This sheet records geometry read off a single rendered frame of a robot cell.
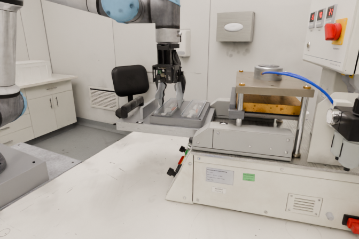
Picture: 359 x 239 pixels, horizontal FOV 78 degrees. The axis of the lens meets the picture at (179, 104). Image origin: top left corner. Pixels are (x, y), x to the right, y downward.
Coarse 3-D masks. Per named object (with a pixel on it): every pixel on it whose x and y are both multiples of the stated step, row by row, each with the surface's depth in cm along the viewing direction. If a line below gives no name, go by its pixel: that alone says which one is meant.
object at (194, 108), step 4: (192, 100) 82; (196, 100) 82; (200, 100) 82; (204, 100) 82; (192, 104) 77; (196, 104) 77; (200, 104) 77; (204, 104) 77; (188, 108) 73; (192, 108) 73; (196, 108) 73; (200, 108) 73; (184, 112) 69; (188, 112) 69; (192, 112) 69; (196, 112) 69
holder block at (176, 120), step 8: (184, 104) 80; (208, 104) 80; (176, 112) 72; (152, 120) 69; (160, 120) 68; (168, 120) 67; (176, 120) 66; (184, 120) 66; (192, 120) 65; (200, 120) 65
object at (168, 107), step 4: (168, 100) 82; (172, 100) 82; (176, 100) 82; (164, 104) 77; (168, 104) 77; (172, 104) 77; (176, 104) 77; (160, 108) 72; (164, 108) 72; (168, 108) 72; (172, 108) 72; (156, 112) 69; (160, 112) 69; (164, 112) 69; (168, 112) 69
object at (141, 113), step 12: (144, 108) 73; (156, 108) 84; (120, 120) 72; (132, 120) 72; (144, 120) 72; (144, 132) 69; (156, 132) 68; (168, 132) 67; (180, 132) 66; (192, 132) 65
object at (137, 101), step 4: (140, 96) 86; (132, 100) 80; (136, 100) 81; (140, 100) 83; (128, 104) 75; (132, 104) 78; (136, 104) 80; (140, 104) 86; (124, 108) 73; (128, 108) 75; (132, 108) 78; (124, 112) 73; (124, 116) 74
